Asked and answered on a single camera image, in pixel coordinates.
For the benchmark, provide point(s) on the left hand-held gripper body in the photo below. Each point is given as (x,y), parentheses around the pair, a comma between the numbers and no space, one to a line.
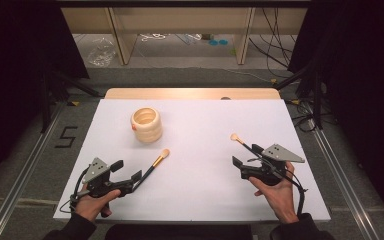
(96,169)

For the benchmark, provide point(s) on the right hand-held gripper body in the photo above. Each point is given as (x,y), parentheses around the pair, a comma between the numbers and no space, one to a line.
(280,154)

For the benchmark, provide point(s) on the small black makeup brush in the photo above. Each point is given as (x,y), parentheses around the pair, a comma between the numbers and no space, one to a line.
(241,141)

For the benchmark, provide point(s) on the large black makeup brush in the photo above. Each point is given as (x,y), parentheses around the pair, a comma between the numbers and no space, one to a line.
(158,161)

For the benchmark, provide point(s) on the ribbed cream brush holder cup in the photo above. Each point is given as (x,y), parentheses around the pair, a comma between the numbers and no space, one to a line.
(146,126)

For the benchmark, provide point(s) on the person's left hand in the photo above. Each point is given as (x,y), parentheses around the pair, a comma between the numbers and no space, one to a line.
(93,205)

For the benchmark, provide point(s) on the person's right hand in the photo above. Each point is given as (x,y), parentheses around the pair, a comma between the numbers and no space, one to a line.
(278,196)

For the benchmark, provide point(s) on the white table mat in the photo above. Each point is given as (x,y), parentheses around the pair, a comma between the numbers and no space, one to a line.
(196,186)

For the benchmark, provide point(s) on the black metal stand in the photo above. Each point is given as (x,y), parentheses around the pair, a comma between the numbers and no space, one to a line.
(308,90)
(58,93)

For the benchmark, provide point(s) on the person's dark lap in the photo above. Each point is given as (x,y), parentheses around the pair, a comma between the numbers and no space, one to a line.
(180,232)

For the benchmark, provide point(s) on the black curtain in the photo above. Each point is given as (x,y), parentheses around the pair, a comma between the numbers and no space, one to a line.
(363,100)
(16,83)

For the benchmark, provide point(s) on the blue round disc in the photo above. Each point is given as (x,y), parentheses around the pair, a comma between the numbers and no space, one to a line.
(223,42)
(213,42)

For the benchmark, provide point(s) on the clear plastic bag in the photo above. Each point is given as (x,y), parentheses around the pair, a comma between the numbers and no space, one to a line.
(101,51)

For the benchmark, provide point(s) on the beige wooden desk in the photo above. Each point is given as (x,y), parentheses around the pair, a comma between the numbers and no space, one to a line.
(180,20)

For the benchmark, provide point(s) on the aluminium floor rail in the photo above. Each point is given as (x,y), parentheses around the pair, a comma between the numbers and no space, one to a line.
(20,186)
(343,186)

